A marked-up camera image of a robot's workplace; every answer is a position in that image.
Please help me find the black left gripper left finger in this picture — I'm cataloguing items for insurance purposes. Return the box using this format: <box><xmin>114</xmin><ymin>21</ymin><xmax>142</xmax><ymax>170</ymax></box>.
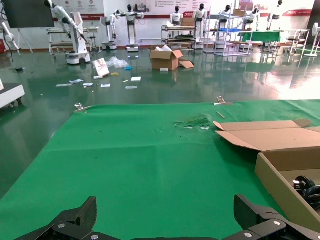
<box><xmin>14</xmin><ymin>196</ymin><xmax>131</xmax><ymax>240</ymax></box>

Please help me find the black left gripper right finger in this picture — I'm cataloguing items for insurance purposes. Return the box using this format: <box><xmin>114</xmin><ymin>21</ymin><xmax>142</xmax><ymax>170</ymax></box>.
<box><xmin>222</xmin><ymin>193</ymin><xmax>320</xmax><ymax>240</ymax></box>

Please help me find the black power cable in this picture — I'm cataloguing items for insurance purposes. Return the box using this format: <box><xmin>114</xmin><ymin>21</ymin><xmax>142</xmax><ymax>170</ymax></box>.
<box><xmin>292</xmin><ymin>175</ymin><xmax>320</xmax><ymax>213</ymax></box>

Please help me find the open brown cardboard mailer box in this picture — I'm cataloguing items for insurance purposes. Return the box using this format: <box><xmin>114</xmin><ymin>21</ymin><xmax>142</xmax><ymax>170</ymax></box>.
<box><xmin>212</xmin><ymin>118</ymin><xmax>320</xmax><ymax>235</ymax></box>

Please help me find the cardboard box on trolley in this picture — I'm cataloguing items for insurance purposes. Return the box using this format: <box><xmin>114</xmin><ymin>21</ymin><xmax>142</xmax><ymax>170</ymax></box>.
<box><xmin>180</xmin><ymin>17</ymin><xmax>196</xmax><ymax>27</ymax></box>

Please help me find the green table cloth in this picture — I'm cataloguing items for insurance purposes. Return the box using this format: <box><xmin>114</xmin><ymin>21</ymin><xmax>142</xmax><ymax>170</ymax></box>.
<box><xmin>0</xmin><ymin>99</ymin><xmax>320</xmax><ymax>240</ymax></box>

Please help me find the metal table clamp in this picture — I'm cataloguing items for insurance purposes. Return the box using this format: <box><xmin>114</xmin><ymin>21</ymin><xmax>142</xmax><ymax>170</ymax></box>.
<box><xmin>73</xmin><ymin>102</ymin><xmax>93</xmax><ymax>113</ymax></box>
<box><xmin>213</xmin><ymin>96</ymin><xmax>234</xmax><ymax>106</ymax></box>

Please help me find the torn clear tape patch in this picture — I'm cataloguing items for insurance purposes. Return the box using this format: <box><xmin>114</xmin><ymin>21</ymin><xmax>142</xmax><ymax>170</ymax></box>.
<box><xmin>174</xmin><ymin>113</ymin><xmax>213</xmax><ymax>131</ymax></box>

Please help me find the white equipment base with casters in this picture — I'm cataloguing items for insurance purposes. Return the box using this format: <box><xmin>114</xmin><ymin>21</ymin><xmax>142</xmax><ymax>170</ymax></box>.
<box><xmin>0</xmin><ymin>77</ymin><xmax>26</xmax><ymax>110</ymax></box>

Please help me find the white and red paper bag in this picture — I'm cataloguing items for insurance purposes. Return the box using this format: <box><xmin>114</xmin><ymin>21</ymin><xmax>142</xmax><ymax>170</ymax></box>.
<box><xmin>91</xmin><ymin>58</ymin><xmax>111</xmax><ymax>78</ymax></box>

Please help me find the clear plastic bag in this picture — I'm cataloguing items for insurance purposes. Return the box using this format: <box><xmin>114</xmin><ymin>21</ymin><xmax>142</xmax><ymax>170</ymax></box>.
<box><xmin>106</xmin><ymin>56</ymin><xmax>130</xmax><ymax>69</ymax></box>

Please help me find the large open cardboard carton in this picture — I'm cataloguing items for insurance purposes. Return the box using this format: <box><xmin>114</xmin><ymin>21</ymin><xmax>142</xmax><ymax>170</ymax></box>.
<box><xmin>149</xmin><ymin>45</ymin><xmax>195</xmax><ymax>72</ymax></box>

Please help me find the white workbench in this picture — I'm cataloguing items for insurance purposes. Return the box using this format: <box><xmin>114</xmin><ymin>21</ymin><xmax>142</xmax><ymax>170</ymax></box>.
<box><xmin>47</xmin><ymin>26</ymin><xmax>100</xmax><ymax>55</ymax></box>

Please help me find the table with green cover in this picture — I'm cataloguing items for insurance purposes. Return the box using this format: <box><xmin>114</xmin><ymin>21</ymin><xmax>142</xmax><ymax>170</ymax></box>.
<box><xmin>237</xmin><ymin>29</ymin><xmax>282</xmax><ymax>43</ymax></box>

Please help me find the white metal shelf rack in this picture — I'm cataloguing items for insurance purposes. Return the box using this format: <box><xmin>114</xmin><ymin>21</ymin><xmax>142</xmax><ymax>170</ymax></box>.
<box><xmin>203</xmin><ymin>12</ymin><xmax>253</xmax><ymax>57</ymax></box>

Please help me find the white mobile robot with column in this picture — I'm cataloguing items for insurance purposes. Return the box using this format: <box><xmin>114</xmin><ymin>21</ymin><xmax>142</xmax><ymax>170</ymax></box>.
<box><xmin>99</xmin><ymin>13</ymin><xmax>118</xmax><ymax>51</ymax></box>

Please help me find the white standing fan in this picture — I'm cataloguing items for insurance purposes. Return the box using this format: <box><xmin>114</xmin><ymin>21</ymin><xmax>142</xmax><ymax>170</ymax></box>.
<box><xmin>303</xmin><ymin>22</ymin><xmax>320</xmax><ymax>58</ymax></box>

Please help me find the metal trolley rack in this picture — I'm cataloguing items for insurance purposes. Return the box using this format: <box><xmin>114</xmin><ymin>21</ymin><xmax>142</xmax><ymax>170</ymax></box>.
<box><xmin>161</xmin><ymin>24</ymin><xmax>197</xmax><ymax>51</ymax></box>

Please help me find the humanoid robot with outstretched arms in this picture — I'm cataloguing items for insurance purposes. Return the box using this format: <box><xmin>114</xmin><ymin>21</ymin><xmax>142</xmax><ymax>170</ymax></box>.
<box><xmin>113</xmin><ymin>4</ymin><xmax>145</xmax><ymax>53</ymax></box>

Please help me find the white humanoid robot black head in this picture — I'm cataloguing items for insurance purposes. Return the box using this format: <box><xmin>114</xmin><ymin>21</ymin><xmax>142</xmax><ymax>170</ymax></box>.
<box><xmin>266</xmin><ymin>0</ymin><xmax>283</xmax><ymax>31</ymax></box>
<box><xmin>169</xmin><ymin>5</ymin><xmax>185</xmax><ymax>27</ymax></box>
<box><xmin>192</xmin><ymin>3</ymin><xmax>209</xmax><ymax>50</ymax></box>
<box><xmin>219</xmin><ymin>4</ymin><xmax>233</xmax><ymax>26</ymax></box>
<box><xmin>246</xmin><ymin>6</ymin><xmax>261</xmax><ymax>31</ymax></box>

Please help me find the black display screen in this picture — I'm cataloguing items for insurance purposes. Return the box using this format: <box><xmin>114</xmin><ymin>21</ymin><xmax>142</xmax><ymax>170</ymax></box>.
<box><xmin>2</xmin><ymin>0</ymin><xmax>55</xmax><ymax>29</ymax></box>

